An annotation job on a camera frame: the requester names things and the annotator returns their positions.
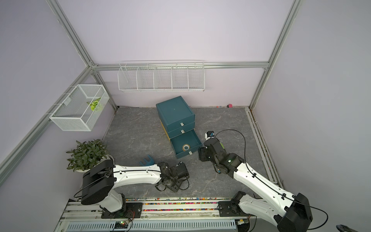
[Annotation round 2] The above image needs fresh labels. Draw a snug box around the orange tape roll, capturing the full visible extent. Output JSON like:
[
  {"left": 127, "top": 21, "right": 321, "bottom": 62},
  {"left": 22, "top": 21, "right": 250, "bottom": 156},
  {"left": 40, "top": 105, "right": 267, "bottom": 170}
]
[{"left": 182, "top": 144, "right": 190, "bottom": 151}]

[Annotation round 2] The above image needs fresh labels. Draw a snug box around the teal drawer cabinet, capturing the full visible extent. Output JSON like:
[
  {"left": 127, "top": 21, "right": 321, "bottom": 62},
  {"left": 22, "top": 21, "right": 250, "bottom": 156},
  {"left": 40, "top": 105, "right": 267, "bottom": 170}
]
[{"left": 156, "top": 96, "right": 202, "bottom": 159}]

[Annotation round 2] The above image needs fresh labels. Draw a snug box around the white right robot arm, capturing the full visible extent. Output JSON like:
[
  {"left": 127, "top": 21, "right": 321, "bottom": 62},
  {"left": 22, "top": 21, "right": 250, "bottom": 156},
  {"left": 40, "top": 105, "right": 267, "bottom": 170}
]
[{"left": 199, "top": 137, "right": 313, "bottom": 232}]

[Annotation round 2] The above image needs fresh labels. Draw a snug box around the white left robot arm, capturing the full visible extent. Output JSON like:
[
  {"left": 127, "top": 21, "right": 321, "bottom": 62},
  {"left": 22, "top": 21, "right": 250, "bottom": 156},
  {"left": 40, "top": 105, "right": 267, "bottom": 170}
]
[{"left": 80, "top": 159, "right": 189, "bottom": 213}]

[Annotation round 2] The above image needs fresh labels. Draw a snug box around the blue toy rake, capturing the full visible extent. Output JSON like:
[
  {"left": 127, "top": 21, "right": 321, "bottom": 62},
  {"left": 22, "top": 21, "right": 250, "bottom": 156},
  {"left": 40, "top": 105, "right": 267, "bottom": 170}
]
[{"left": 140, "top": 155, "right": 155, "bottom": 166}]

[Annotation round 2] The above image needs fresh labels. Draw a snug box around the green potted plant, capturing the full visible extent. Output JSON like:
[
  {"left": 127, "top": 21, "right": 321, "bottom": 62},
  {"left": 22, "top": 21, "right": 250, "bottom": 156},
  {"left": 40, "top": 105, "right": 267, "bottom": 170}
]
[{"left": 66, "top": 139, "right": 108, "bottom": 172}]

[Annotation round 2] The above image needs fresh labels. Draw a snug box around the green toy in basket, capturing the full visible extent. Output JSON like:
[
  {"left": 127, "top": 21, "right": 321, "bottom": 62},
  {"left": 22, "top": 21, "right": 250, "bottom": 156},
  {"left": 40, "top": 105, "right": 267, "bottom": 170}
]
[{"left": 87, "top": 98, "right": 103, "bottom": 112}]

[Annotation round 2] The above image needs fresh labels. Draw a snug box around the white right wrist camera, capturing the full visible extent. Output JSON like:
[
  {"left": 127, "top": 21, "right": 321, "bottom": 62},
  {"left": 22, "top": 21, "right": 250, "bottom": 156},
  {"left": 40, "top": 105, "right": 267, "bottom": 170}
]
[{"left": 205, "top": 130, "right": 215, "bottom": 140}]

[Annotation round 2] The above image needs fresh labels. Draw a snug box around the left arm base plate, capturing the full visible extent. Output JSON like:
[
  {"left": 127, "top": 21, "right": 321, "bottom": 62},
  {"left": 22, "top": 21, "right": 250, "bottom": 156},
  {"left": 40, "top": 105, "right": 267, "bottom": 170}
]
[{"left": 101, "top": 203, "right": 143, "bottom": 219}]

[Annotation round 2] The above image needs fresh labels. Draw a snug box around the white vented cable duct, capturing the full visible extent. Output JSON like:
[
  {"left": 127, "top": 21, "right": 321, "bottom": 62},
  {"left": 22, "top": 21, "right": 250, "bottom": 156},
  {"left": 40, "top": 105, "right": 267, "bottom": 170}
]
[{"left": 64, "top": 219, "right": 237, "bottom": 232}]

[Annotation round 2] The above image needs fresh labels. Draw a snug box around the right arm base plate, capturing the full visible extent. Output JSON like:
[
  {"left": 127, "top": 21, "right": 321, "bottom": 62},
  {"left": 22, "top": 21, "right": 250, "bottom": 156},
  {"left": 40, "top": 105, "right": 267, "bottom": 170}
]
[{"left": 217, "top": 191, "right": 250, "bottom": 217}]

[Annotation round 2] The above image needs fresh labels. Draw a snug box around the white wire wall shelf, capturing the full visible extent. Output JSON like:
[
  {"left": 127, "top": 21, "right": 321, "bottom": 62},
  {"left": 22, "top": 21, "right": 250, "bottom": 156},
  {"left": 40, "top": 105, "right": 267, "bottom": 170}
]
[{"left": 117, "top": 60, "right": 205, "bottom": 92}]

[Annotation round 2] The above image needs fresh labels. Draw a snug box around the white wire basket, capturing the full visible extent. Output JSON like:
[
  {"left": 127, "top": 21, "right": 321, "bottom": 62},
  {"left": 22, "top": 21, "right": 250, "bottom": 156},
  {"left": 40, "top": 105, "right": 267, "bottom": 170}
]
[{"left": 49, "top": 84, "right": 110, "bottom": 131}]

